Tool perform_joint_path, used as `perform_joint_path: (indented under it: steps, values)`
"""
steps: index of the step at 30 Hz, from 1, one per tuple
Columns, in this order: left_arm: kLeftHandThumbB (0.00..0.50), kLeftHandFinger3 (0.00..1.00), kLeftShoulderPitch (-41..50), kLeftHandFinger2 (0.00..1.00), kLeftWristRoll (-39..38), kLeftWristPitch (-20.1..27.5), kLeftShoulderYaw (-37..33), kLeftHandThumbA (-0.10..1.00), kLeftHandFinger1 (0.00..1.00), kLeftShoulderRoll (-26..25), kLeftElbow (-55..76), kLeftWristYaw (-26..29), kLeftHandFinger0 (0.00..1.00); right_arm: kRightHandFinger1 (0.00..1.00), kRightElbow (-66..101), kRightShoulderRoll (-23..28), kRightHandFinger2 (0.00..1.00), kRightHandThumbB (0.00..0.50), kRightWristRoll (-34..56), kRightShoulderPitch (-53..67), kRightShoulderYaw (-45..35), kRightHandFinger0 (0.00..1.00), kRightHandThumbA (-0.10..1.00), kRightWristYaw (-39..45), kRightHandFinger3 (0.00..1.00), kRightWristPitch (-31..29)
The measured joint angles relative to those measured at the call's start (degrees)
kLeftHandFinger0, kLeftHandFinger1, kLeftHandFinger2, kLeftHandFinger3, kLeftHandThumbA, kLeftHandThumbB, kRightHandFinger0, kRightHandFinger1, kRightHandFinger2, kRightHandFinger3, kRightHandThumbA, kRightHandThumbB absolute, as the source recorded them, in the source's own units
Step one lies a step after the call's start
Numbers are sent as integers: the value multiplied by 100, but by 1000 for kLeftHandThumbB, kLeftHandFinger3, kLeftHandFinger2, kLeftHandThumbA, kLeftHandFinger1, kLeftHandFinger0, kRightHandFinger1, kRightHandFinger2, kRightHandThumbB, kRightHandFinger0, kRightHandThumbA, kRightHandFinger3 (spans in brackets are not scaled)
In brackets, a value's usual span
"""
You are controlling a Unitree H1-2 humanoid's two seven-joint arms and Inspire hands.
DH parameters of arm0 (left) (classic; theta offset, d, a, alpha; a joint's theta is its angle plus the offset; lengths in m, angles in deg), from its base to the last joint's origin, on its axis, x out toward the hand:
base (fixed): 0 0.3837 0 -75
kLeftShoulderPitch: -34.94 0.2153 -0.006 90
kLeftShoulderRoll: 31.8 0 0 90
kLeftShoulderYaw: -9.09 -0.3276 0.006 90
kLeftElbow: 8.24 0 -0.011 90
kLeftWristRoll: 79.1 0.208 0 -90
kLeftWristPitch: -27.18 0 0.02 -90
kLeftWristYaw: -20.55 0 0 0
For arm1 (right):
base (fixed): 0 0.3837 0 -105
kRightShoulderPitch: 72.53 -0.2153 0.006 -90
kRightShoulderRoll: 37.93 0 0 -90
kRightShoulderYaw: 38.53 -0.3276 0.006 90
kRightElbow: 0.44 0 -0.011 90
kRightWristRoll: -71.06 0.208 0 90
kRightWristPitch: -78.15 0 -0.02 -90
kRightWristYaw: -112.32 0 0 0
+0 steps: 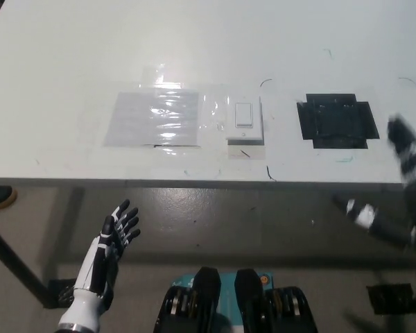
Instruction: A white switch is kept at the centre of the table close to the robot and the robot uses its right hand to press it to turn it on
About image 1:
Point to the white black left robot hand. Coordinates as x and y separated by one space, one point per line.
97 256

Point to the white wall light switch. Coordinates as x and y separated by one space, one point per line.
244 119

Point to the black table foot plate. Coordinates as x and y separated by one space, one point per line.
60 293
390 298

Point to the black metal table leg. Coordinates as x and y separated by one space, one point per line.
17 263

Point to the black tape patch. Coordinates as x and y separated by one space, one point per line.
338 121

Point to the clear plastic tape film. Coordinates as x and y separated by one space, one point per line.
212 116

